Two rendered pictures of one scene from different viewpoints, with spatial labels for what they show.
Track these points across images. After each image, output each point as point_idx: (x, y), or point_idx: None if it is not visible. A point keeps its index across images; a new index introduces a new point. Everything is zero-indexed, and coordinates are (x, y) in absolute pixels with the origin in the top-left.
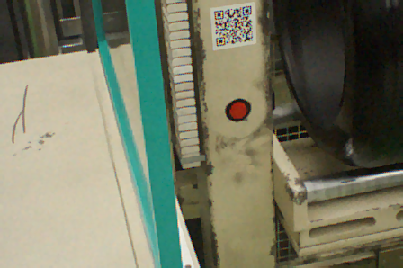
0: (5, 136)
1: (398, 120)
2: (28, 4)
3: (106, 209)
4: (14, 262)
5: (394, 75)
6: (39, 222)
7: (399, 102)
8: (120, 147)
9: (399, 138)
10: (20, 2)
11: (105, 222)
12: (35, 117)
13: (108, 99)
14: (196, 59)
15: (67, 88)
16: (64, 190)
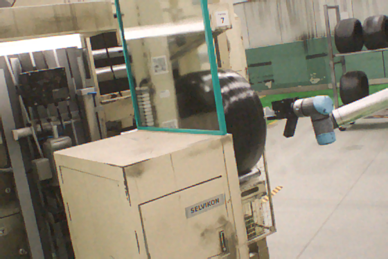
0: (134, 140)
1: (236, 145)
2: (93, 133)
3: (186, 136)
4: (173, 144)
5: (232, 128)
6: (170, 141)
7: (235, 138)
8: (174, 134)
9: (237, 154)
10: (89, 133)
11: (189, 137)
12: (138, 138)
13: (157, 132)
14: None
15: (139, 134)
16: (169, 138)
